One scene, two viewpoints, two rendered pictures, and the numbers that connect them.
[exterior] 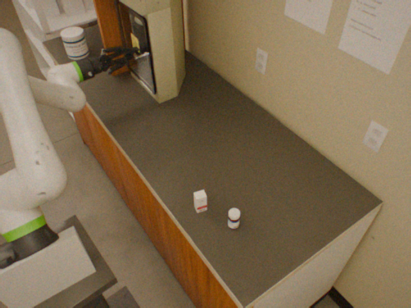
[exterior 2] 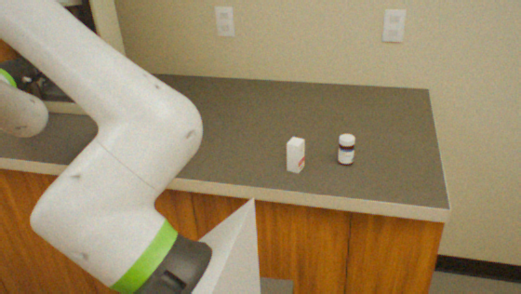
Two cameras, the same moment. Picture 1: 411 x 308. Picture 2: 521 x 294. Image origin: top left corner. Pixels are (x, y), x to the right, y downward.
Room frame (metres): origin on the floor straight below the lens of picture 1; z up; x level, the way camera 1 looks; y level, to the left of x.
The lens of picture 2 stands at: (0.09, 0.73, 1.63)
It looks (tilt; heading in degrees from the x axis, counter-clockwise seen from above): 32 degrees down; 319
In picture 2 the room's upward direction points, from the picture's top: 3 degrees counter-clockwise
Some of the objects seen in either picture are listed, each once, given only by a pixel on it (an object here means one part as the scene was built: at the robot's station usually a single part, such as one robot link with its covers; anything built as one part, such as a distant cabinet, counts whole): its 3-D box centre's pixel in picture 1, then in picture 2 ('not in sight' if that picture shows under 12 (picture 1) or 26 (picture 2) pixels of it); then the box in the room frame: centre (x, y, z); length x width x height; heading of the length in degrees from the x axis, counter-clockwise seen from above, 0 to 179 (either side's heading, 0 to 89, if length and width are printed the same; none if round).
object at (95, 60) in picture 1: (100, 63); (28, 69); (1.40, 0.44, 1.20); 0.09 x 0.07 x 0.08; 123
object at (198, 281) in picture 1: (178, 163); (157, 215); (1.45, 0.14, 0.45); 2.05 x 0.67 x 0.90; 33
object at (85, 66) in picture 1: (85, 69); (10, 79); (1.36, 0.50, 1.20); 0.12 x 0.06 x 0.09; 33
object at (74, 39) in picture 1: (75, 43); not in sight; (1.93, 0.73, 1.02); 0.13 x 0.13 x 0.15
